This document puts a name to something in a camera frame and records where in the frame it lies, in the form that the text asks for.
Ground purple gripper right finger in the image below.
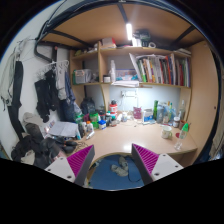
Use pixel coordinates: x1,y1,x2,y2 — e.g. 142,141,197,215
131,144,182,185

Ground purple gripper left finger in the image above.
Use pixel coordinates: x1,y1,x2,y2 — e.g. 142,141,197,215
46,145,95,186

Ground grey socks pair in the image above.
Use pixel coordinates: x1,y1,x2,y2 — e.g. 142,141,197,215
111,156,129,177

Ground white ceramic mug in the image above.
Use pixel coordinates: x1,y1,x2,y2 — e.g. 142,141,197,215
161,126,172,139

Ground blue seat cushion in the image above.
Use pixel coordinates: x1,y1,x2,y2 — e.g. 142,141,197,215
89,154,143,190

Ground white papers stack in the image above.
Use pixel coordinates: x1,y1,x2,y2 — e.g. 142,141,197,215
49,121,78,137

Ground pile of dark clothes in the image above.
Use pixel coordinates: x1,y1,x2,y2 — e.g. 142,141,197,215
11,123,77,169

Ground clear bottle green cap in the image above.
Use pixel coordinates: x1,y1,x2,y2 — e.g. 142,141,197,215
174,123,189,150

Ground blue white carton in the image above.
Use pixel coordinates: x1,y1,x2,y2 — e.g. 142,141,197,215
143,109,153,124

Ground small brown lid jar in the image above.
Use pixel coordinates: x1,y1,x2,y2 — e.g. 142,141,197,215
173,116,180,128

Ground green container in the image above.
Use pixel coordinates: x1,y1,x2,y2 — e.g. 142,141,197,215
89,113,99,129

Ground green glass bottle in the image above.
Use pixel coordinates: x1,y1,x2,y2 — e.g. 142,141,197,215
153,100,158,121

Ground black backpack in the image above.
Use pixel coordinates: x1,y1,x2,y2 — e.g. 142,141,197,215
80,97,95,115

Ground dark hanging clothes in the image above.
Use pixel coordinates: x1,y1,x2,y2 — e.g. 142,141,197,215
35,70,76,123

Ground clear storage box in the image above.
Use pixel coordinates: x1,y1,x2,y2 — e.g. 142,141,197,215
74,69,92,84

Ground row of books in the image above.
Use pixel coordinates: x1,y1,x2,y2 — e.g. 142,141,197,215
129,53,191,87

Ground black hanging trousers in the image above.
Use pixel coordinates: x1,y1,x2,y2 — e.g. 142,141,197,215
8,61,24,140

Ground white plastic bottle on shelf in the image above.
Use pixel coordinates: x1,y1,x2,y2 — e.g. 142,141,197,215
110,60,116,82

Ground wooden shelf unit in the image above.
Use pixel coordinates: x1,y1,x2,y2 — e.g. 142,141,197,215
69,45,191,110

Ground white LED tube light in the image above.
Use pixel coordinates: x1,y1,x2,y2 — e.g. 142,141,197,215
126,23,133,41

